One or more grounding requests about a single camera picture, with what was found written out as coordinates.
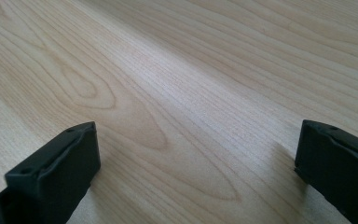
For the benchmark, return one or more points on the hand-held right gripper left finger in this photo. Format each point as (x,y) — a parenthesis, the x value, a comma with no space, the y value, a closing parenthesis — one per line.
(59,174)

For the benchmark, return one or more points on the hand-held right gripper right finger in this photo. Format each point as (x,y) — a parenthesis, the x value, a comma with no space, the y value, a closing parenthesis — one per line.
(338,168)

